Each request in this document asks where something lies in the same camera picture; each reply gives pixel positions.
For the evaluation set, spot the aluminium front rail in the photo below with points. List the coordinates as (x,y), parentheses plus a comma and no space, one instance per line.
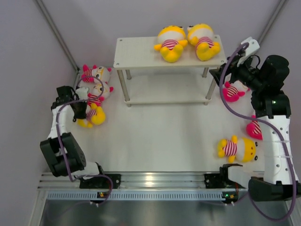
(134,180)

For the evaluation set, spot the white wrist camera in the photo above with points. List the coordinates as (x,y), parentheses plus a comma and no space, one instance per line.
(82,92)
(246,52)

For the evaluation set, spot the grey slotted cable duct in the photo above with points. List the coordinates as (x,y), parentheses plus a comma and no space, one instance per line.
(138,196)

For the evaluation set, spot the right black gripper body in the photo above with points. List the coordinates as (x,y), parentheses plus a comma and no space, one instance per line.
(245,74)

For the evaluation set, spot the pink toy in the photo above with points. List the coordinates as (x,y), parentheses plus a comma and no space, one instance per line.
(91,75)
(99,93)
(232,92)

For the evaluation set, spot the right aluminium frame post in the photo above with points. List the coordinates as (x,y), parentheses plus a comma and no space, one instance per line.
(272,18)

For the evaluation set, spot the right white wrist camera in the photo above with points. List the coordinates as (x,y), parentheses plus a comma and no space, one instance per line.
(246,52)

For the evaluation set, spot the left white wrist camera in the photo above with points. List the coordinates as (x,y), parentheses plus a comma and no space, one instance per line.
(82,92)

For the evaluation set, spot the yellow toy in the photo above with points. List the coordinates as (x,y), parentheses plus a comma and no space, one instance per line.
(201,36)
(241,149)
(94,116)
(171,43)

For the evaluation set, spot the pink toy top right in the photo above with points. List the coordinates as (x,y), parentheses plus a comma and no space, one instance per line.
(232,92)

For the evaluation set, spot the white two-tier shelf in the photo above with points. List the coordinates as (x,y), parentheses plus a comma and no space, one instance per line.
(146,78)

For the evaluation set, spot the pink toy top left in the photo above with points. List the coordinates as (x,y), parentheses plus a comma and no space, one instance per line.
(91,75)

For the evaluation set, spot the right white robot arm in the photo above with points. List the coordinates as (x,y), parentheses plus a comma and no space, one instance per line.
(272,111)

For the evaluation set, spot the aluminium frame post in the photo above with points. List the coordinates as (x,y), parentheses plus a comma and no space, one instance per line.
(272,18)
(47,16)

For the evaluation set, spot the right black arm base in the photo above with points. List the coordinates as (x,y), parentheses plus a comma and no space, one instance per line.
(220,179)

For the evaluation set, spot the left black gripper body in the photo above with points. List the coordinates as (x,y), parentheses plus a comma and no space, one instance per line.
(80,111)

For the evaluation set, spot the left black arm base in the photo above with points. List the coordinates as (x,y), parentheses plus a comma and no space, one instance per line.
(101,182)

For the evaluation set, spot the left aluminium frame post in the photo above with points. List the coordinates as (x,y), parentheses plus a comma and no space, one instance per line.
(47,16)

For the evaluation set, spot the pink toy right glasses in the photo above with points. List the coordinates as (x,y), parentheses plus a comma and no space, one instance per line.
(253,130)

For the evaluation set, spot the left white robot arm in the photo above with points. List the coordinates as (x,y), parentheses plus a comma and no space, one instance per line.
(64,156)

